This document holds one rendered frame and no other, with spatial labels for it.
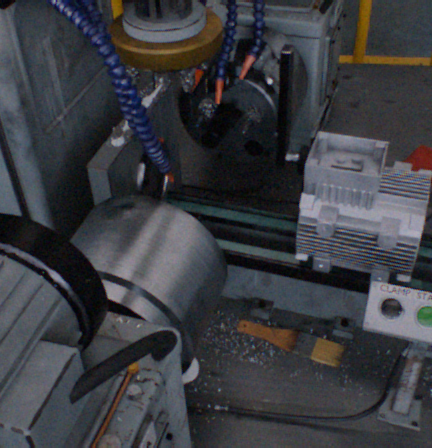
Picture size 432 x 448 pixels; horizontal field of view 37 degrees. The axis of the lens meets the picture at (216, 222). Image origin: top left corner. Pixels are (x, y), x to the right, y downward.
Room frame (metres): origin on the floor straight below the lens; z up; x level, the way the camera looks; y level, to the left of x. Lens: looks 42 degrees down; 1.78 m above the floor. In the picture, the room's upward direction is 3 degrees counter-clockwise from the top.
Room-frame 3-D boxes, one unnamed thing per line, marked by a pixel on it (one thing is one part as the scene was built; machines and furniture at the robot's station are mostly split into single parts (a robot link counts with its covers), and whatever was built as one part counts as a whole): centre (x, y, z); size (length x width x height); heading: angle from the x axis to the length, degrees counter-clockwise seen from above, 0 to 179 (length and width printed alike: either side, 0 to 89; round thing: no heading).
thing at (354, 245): (0.84, -0.26, 1.01); 0.20 x 0.19 x 0.19; 69
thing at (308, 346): (0.74, -0.13, 0.80); 0.21 x 0.05 x 0.01; 65
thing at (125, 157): (1.00, 0.18, 0.97); 0.30 x 0.11 x 0.34; 160
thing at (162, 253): (0.62, 0.15, 1.04); 0.37 x 0.25 x 0.25; 160
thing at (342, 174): (0.86, -0.22, 1.11); 0.12 x 0.11 x 0.07; 69
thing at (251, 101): (1.26, -0.08, 1.04); 0.41 x 0.25 x 0.25; 160
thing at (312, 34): (1.51, -0.17, 0.99); 0.35 x 0.31 x 0.37; 160
